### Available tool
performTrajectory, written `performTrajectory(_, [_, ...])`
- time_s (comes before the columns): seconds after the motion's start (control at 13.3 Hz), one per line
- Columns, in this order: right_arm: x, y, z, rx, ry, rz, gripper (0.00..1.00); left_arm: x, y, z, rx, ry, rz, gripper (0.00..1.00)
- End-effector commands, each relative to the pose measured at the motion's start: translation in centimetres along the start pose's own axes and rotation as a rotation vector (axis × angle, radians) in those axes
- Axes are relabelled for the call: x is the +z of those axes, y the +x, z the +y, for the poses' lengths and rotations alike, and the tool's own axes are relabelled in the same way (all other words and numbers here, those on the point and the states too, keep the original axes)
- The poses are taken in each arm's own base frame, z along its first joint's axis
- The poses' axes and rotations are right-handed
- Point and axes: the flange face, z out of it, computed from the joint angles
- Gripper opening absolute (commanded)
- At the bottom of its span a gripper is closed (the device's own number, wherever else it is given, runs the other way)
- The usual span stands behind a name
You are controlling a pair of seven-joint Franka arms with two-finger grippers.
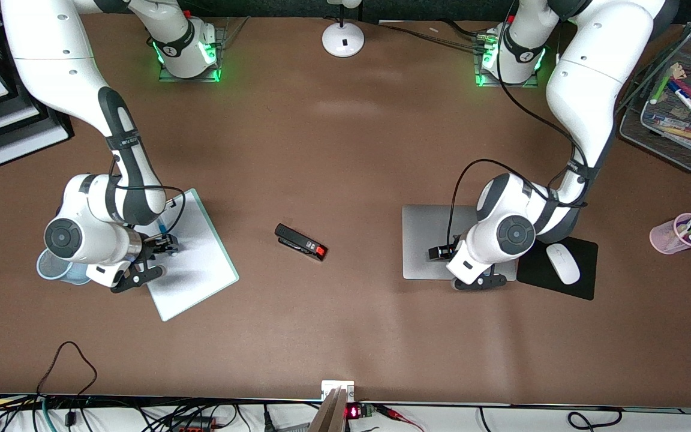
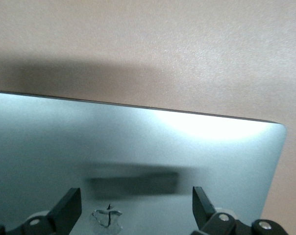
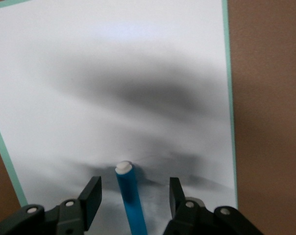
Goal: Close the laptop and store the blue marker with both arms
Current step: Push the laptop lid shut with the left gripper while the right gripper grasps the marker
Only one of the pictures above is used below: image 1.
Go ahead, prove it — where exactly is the silver laptop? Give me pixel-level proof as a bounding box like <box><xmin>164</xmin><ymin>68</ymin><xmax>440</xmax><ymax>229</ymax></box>
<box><xmin>402</xmin><ymin>205</ymin><xmax>517</xmax><ymax>281</ymax></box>

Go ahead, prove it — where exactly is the green marker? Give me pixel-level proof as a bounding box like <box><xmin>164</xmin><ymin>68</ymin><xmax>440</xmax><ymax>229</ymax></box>
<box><xmin>650</xmin><ymin>73</ymin><xmax>671</xmax><ymax>105</ymax></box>

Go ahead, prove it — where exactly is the blue capped white marker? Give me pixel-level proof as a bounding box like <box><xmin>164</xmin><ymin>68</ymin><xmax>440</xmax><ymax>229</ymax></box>
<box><xmin>667</xmin><ymin>80</ymin><xmax>691</xmax><ymax>125</ymax></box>

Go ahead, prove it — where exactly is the mint green clipboard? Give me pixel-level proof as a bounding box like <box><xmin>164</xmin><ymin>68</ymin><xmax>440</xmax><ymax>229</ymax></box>
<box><xmin>142</xmin><ymin>188</ymin><xmax>240</xmax><ymax>323</ymax></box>

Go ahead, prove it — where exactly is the white paper sheet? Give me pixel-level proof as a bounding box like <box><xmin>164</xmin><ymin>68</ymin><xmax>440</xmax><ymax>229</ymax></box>
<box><xmin>145</xmin><ymin>193</ymin><xmax>235</xmax><ymax>319</ymax></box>

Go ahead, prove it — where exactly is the black mouse pad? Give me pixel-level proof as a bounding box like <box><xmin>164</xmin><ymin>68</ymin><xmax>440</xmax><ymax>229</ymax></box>
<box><xmin>516</xmin><ymin>236</ymin><xmax>599</xmax><ymax>301</ymax></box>

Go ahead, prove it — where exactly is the light blue mesh cup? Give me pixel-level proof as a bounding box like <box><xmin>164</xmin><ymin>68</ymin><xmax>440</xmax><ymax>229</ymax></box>
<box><xmin>36</xmin><ymin>249</ymin><xmax>90</xmax><ymax>286</ymax></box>

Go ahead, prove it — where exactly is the white computer mouse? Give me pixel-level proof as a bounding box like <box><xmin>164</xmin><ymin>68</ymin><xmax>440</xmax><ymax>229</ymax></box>
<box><xmin>546</xmin><ymin>243</ymin><xmax>581</xmax><ymax>286</ymax></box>

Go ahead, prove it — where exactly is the black and red stapler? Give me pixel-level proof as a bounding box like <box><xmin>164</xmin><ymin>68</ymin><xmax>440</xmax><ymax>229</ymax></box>
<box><xmin>274</xmin><ymin>223</ymin><xmax>328</xmax><ymax>262</ymax></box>

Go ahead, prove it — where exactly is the white mounting block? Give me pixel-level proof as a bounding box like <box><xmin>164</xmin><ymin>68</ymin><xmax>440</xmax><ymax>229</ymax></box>
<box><xmin>320</xmin><ymin>380</ymin><xmax>356</xmax><ymax>403</ymax></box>

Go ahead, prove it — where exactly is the orange device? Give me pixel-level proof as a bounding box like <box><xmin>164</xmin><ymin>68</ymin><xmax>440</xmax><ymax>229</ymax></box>
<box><xmin>175</xmin><ymin>417</ymin><xmax>223</xmax><ymax>432</ymax></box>

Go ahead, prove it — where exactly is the pink mesh pen cup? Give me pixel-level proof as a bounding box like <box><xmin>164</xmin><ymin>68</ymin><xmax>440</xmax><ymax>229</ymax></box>
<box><xmin>649</xmin><ymin>213</ymin><xmax>691</xmax><ymax>256</ymax></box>

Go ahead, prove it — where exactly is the white round-base stand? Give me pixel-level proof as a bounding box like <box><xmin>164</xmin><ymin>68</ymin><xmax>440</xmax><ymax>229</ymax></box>
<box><xmin>322</xmin><ymin>0</ymin><xmax>365</xmax><ymax>59</ymax></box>

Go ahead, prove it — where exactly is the black mesh desk tray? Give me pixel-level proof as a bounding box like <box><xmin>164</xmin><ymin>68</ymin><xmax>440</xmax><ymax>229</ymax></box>
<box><xmin>617</xmin><ymin>23</ymin><xmax>691</xmax><ymax>175</ymax></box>

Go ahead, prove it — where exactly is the black right camera mount bracket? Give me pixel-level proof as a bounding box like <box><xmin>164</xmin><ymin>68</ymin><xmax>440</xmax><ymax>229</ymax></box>
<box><xmin>110</xmin><ymin>266</ymin><xmax>164</xmax><ymax>295</ymax></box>

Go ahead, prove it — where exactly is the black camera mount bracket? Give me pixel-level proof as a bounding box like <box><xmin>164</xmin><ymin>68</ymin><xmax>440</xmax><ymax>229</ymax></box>
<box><xmin>452</xmin><ymin>272</ymin><xmax>509</xmax><ymax>293</ymax></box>
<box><xmin>110</xmin><ymin>266</ymin><xmax>164</xmax><ymax>295</ymax></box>

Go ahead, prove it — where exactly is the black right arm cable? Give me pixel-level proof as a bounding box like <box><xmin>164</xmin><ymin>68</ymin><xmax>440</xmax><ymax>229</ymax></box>
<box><xmin>109</xmin><ymin>153</ymin><xmax>188</xmax><ymax>238</ymax></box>

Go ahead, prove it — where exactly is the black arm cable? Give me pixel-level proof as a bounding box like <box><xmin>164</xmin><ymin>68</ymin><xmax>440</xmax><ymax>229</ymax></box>
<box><xmin>109</xmin><ymin>153</ymin><xmax>188</xmax><ymax>238</ymax></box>
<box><xmin>450</xmin><ymin>0</ymin><xmax>592</xmax><ymax>244</ymax></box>

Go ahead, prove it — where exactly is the black left camera mount bracket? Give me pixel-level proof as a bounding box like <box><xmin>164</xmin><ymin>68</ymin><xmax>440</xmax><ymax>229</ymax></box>
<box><xmin>452</xmin><ymin>272</ymin><xmax>509</xmax><ymax>293</ymax></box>

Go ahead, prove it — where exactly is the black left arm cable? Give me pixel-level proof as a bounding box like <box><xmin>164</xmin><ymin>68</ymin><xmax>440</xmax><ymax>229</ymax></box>
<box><xmin>450</xmin><ymin>0</ymin><xmax>592</xmax><ymax>244</ymax></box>

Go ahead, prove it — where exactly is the thin looped dark cable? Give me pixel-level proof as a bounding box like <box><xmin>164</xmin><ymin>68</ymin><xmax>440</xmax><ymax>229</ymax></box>
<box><xmin>36</xmin><ymin>341</ymin><xmax>98</xmax><ymax>398</ymax></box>

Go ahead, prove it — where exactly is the red wire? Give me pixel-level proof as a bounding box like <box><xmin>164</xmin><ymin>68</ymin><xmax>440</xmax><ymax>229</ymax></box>
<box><xmin>375</xmin><ymin>405</ymin><xmax>425</xmax><ymax>432</ymax></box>

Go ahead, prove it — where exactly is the clear arm base plate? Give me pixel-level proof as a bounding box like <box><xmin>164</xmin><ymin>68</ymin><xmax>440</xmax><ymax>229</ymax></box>
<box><xmin>158</xmin><ymin>25</ymin><xmax>223</xmax><ymax>83</ymax></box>
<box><xmin>474</xmin><ymin>30</ymin><xmax>541</xmax><ymax>89</ymax></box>

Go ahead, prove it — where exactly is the grey mount beam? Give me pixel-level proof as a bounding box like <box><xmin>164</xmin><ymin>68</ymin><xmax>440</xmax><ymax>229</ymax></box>
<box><xmin>308</xmin><ymin>387</ymin><xmax>349</xmax><ymax>432</ymax></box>

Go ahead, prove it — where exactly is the black coiled cable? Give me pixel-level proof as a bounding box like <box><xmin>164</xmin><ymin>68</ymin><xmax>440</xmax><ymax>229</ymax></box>
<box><xmin>566</xmin><ymin>408</ymin><xmax>623</xmax><ymax>431</ymax></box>

